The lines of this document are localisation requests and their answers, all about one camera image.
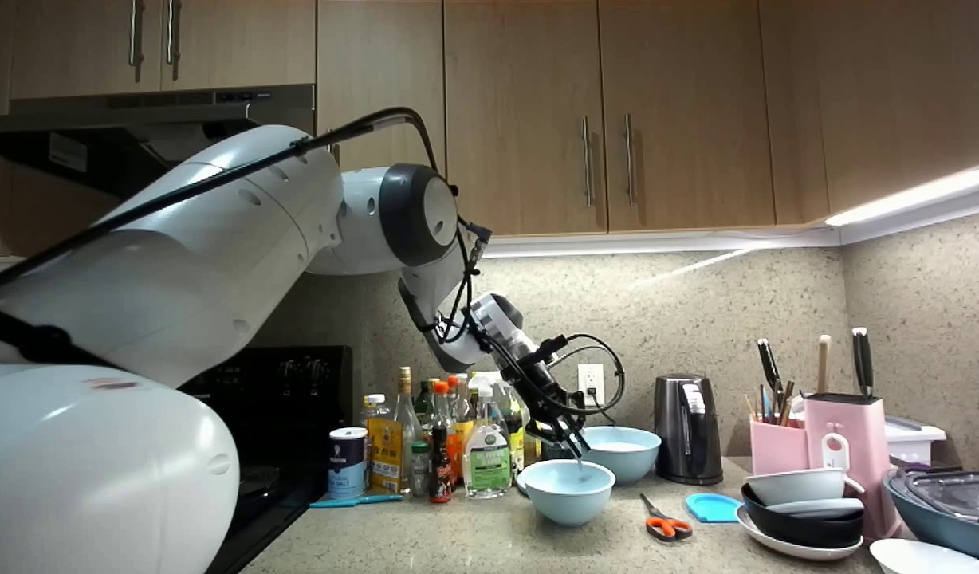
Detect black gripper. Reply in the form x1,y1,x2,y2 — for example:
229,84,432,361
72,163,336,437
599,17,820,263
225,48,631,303
501,341,595,461

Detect blue bowl with white filling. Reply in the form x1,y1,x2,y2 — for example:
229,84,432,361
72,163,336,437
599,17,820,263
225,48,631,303
577,426,665,487

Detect light blue bowl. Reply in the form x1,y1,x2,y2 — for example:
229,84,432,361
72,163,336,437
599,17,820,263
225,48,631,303
513,456,619,532

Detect grey-blue bowl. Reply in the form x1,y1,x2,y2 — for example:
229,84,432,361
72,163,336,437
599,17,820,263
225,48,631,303
743,468,864,511

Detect black bowl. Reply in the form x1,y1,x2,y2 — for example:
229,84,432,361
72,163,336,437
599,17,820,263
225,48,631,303
739,487,870,552

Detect clear spray bottle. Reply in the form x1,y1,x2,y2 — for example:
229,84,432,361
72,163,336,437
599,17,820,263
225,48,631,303
461,383,517,503

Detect orange-capped bottle red label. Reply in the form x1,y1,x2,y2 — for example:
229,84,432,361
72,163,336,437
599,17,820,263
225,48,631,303
446,375,482,494

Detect black electric kettle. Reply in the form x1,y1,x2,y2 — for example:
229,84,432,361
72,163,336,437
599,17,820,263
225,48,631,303
649,375,728,493

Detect small dark sauce bottle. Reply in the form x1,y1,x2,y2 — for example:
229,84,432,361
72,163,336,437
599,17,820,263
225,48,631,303
426,426,452,507

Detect green-capped jar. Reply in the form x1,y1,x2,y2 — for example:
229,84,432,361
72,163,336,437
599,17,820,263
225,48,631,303
408,440,432,501

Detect blue plastic lid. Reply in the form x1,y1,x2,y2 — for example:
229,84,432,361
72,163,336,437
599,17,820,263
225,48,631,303
683,493,745,528

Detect tall bottle with tan cap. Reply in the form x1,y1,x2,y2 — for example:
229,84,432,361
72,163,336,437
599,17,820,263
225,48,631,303
391,364,416,430

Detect white-capped clear bottle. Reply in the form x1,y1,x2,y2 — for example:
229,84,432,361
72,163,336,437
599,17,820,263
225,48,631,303
359,389,391,428

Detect pink utensil holder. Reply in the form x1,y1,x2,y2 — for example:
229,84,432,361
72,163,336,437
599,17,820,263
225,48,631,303
745,411,811,480

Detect under-cabinet light strip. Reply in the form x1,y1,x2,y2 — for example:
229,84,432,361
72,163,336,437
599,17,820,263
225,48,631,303
822,158,979,245
476,228,833,263

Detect white-lidded salt canister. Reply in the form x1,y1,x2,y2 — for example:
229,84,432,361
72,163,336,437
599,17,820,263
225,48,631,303
325,426,370,503

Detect teal flat mat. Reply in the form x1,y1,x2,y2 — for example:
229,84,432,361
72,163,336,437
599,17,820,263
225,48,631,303
308,487,408,514

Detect pink knife block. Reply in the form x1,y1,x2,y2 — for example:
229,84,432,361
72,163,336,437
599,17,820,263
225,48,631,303
804,394,897,541

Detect black kitchen appliance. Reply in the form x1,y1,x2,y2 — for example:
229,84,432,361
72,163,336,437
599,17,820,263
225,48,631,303
177,346,357,574

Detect white box appliance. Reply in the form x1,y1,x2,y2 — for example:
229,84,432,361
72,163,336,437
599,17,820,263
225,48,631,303
882,414,949,472

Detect upper wooden cabinets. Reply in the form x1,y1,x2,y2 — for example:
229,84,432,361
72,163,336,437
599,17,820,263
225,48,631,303
0,0,979,239

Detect dark blue-grey pan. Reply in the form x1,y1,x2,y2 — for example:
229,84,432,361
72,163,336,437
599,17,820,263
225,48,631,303
882,462,979,569

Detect range hood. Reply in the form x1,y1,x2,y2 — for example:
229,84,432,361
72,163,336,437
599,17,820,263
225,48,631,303
0,84,321,205

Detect white wall outlet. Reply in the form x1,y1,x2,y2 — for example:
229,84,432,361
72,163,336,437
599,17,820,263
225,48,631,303
575,361,610,411

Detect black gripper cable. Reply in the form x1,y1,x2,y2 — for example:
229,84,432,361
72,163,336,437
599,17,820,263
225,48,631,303
544,332,631,426

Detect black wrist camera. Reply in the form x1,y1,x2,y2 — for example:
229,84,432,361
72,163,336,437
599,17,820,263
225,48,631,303
522,332,572,370

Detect orange-handled scissors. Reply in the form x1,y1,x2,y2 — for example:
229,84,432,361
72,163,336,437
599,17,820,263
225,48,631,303
638,493,694,545

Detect black-handled knife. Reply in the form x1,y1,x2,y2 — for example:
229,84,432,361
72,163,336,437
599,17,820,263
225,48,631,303
848,325,877,401
756,334,790,421

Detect wooden-handled knife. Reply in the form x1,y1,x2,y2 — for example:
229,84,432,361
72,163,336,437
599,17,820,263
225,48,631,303
817,332,836,398

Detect metal cabinet handle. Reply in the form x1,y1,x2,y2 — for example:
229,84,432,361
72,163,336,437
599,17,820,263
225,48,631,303
577,111,602,211
163,0,186,84
123,0,145,84
619,110,642,208

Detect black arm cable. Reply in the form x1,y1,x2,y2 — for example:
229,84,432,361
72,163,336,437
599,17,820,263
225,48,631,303
0,106,448,370

